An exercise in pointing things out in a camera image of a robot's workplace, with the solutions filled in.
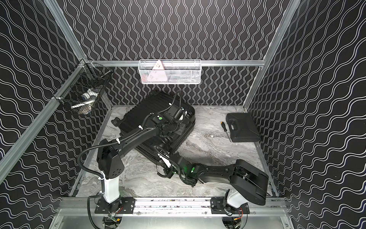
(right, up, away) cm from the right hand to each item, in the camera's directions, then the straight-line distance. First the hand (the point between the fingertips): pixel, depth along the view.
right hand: (160, 164), depth 80 cm
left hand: (+12, +23, +4) cm, 26 cm away
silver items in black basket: (-44, +38, +6) cm, 59 cm away
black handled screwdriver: (+43, +18, +25) cm, 53 cm away
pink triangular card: (-4, +53, +11) cm, 54 cm away
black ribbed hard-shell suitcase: (-8, +35, +13) cm, 38 cm away
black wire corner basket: (-54, +42, +12) cm, 69 cm away
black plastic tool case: (+54, +20, +21) cm, 61 cm away
